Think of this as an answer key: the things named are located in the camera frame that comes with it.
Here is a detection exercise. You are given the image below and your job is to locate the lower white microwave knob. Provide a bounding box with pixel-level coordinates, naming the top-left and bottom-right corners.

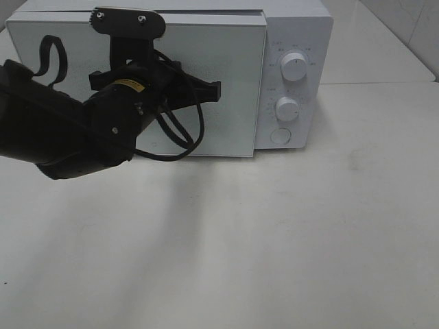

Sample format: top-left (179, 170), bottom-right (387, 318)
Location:
top-left (275, 97), bottom-right (300, 122)

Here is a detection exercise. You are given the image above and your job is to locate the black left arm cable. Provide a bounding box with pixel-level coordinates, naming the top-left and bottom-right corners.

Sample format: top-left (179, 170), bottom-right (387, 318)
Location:
top-left (32, 34), bottom-right (206, 162)

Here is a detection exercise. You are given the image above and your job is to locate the white microwave door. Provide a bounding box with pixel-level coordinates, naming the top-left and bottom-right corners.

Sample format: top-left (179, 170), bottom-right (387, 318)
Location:
top-left (5, 9), bottom-right (268, 158)

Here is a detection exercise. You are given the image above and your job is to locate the round white door button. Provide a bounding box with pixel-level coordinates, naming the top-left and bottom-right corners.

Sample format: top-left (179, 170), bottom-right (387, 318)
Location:
top-left (270, 128), bottom-right (292, 145)

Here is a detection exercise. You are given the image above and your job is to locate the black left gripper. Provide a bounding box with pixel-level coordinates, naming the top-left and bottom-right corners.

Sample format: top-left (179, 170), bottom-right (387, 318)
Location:
top-left (88, 7), bottom-right (221, 113)

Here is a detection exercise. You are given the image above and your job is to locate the white microwave oven body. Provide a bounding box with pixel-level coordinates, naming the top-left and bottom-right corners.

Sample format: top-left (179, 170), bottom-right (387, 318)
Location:
top-left (5, 5), bottom-right (333, 157)

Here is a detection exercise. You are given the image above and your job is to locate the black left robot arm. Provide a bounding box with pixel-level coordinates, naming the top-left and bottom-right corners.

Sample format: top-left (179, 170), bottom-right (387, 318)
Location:
top-left (1, 7), bottom-right (221, 180)

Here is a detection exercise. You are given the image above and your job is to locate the upper white microwave knob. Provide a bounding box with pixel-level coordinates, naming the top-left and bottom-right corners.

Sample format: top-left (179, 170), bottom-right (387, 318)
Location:
top-left (280, 51), bottom-right (308, 82)

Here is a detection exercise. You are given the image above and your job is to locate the white microwave knob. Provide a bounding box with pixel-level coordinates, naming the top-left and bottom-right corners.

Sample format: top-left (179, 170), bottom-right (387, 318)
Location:
top-left (275, 97), bottom-right (300, 122)
top-left (280, 51), bottom-right (308, 82)

